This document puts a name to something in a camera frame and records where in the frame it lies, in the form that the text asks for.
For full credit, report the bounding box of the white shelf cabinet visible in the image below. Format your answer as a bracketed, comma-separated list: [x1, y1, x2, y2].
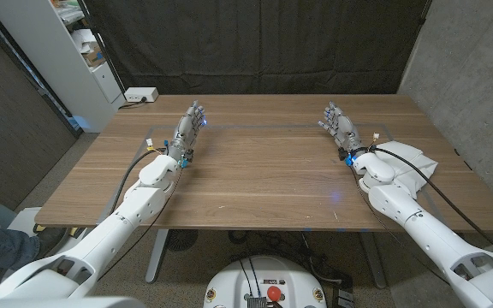
[0, 0, 127, 133]

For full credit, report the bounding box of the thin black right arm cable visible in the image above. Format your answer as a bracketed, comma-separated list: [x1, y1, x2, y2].
[347, 164, 449, 284]

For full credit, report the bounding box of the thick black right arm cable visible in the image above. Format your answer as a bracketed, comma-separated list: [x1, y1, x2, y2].
[370, 145, 493, 258]

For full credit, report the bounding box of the white papers stack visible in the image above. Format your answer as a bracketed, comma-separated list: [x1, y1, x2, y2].
[70, 28, 98, 55]

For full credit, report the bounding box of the grey table leg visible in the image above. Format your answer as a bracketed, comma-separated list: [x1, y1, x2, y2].
[145, 228, 170, 284]
[359, 232, 388, 290]

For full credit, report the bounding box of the white cloth napkin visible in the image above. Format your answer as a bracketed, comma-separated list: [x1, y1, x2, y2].
[374, 140, 439, 200]

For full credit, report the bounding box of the brown cardboard box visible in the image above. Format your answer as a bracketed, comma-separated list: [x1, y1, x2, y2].
[84, 42, 106, 68]

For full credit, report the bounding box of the white floor platform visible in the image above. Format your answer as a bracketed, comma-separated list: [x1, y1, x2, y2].
[9, 207, 45, 236]

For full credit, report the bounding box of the black round slotted disc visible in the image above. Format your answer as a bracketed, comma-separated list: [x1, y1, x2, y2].
[165, 229, 199, 252]

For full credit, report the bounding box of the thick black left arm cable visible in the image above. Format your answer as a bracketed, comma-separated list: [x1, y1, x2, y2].
[109, 147, 169, 215]

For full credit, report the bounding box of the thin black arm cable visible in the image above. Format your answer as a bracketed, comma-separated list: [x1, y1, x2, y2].
[98, 168, 184, 282]
[347, 164, 449, 284]

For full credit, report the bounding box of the black curtain backdrop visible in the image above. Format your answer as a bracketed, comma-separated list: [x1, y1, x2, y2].
[82, 0, 434, 96]

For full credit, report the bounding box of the black shoe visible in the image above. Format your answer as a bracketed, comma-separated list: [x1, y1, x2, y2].
[36, 226, 68, 258]

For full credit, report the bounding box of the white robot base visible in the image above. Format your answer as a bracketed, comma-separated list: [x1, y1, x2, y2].
[202, 255, 328, 308]

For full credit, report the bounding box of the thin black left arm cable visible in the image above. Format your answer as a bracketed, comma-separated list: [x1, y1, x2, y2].
[98, 168, 184, 282]

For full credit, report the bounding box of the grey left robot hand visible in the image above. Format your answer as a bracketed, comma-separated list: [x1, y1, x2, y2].
[165, 100, 207, 169]

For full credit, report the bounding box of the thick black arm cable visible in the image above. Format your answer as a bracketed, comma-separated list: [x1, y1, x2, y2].
[109, 147, 169, 215]
[370, 145, 493, 258]

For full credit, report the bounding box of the black floor cable bundle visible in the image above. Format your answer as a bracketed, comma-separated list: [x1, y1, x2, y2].
[229, 230, 354, 287]

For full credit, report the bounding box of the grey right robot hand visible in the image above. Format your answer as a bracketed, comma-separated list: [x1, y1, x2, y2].
[318, 101, 370, 167]

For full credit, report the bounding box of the white power strip box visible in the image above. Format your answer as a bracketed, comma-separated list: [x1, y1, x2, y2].
[123, 86, 159, 104]

